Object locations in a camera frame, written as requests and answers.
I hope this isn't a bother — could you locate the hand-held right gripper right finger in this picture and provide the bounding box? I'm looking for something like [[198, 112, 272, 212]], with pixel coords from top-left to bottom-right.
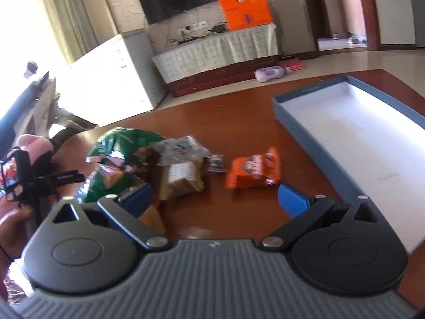
[[259, 183, 372, 253]]

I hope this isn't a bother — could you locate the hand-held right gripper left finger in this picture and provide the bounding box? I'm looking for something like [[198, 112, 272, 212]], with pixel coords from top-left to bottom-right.
[[51, 183, 171, 252]]

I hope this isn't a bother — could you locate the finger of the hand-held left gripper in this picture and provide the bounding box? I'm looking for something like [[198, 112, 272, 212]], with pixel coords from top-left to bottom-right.
[[29, 169, 86, 188]]

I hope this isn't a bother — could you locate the tan nut packet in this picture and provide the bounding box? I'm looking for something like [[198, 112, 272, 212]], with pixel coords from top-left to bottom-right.
[[159, 160, 205, 202]]

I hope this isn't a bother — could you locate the orange snack packet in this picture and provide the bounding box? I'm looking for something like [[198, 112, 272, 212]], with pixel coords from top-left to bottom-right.
[[226, 147, 282, 189]]

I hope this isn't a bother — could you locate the clear grey nut packet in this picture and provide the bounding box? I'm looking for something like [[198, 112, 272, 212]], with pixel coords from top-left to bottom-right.
[[151, 136, 213, 168]]

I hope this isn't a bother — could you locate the small dark packet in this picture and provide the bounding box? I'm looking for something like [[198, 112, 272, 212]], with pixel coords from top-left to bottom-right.
[[209, 154, 228, 173]]

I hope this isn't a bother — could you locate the blue shallow box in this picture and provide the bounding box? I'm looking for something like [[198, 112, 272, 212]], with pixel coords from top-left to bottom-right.
[[271, 75, 425, 255]]

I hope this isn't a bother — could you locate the person's left hand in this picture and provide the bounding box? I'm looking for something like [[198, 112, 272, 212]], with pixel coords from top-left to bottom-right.
[[0, 207, 34, 264]]

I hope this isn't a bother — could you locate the pink cloth item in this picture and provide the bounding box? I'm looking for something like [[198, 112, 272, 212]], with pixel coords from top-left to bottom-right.
[[16, 135, 54, 156]]

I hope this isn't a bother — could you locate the white chest freezer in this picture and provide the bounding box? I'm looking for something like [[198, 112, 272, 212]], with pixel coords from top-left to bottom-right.
[[60, 28, 168, 127]]

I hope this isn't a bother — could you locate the purple detergent bottle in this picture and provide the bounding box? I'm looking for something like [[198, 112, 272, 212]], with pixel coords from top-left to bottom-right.
[[254, 66, 291, 83]]

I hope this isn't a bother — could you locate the pink floor mat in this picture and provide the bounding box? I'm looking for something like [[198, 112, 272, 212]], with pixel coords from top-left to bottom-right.
[[279, 56, 304, 71]]

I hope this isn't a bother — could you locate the cloth-covered television cabinet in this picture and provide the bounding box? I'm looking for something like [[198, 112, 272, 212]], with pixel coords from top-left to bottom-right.
[[152, 23, 279, 98]]

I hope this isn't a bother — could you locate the beige curtain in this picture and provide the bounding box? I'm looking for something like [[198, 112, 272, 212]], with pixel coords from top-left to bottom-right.
[[31, 0, 115, 65]]

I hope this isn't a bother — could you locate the wooden kitchen cabinet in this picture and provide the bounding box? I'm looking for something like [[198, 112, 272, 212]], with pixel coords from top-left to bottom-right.
[[336, 0, 366, 39]]

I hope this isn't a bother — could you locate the brown wooden door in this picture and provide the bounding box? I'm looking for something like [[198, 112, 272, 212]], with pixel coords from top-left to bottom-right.
[[300, 0, 322, 52]]

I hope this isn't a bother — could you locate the orange gift box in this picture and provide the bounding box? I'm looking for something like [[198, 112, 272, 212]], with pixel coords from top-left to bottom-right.
[[216, 0, 273, 31]]

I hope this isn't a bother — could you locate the grey metal frame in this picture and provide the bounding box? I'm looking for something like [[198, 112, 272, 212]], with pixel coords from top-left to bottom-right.
[[0, 61, 97, 140]]

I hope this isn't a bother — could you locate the wall socket panel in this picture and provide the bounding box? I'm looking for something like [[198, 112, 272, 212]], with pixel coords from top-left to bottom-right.
[[179, 20, 209, 35]]

